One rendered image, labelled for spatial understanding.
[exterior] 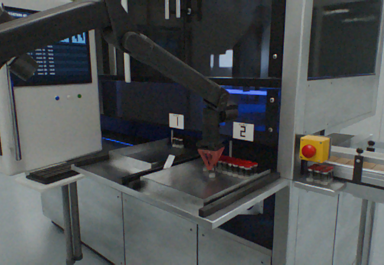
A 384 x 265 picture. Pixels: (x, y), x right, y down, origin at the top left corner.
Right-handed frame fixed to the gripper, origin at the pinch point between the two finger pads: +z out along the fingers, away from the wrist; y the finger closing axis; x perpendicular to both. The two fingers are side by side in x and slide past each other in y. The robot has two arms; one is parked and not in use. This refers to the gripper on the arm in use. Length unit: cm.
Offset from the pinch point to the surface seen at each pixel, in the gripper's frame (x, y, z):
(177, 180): 8.5, -8.0, 3.7
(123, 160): 36.2, -2.0, 2.4
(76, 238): 90, 16, 60
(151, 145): 40.3, 22.1, 2.5
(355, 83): -39, 68, -24
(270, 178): -18.9, 4.7, 2.7
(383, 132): -70, 471, 77
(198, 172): 6.0, 2.2, 3.9
